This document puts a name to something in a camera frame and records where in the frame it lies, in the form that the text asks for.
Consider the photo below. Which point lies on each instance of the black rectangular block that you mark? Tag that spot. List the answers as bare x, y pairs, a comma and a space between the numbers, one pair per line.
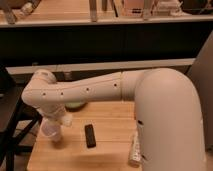
90, 136

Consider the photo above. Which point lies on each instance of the green bowl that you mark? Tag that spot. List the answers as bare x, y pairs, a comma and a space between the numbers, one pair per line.
75, 106

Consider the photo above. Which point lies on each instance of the black side stand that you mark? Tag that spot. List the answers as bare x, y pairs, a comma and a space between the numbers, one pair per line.
16, 119

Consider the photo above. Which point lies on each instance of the wooden shelf with items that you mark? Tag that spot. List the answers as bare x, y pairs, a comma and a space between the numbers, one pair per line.
20, 13

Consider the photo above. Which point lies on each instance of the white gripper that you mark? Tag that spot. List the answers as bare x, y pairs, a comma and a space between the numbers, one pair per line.
51, 128

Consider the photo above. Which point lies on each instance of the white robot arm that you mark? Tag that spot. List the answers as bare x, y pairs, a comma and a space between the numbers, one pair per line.
167, 107

